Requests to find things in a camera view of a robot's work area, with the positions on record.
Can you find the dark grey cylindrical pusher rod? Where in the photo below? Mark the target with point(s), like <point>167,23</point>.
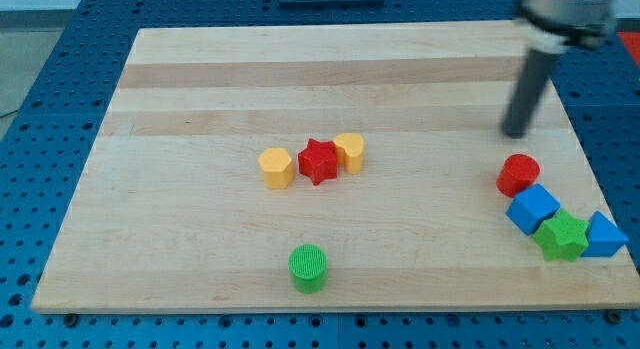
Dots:
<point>536,71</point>

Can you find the red cylinder block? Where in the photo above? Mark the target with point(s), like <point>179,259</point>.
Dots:
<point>518,172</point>

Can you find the blue cube block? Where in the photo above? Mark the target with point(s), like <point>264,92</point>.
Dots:
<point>530,207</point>

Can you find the green star block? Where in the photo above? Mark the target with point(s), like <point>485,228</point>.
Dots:
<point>562,236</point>

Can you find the blue triangle block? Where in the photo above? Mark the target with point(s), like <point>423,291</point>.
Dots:
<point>605,239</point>

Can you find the yellow heart block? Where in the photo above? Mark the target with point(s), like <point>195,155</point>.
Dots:
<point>350,150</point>

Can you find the wooden board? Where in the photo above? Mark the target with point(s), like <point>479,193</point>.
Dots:
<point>171,213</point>

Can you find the red star block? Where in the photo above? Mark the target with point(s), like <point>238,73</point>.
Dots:
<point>318,161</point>

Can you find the yellow hexagon block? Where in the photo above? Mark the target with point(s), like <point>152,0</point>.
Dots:
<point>277,168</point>

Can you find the green cylinder block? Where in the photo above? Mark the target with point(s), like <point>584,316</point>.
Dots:
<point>307,266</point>

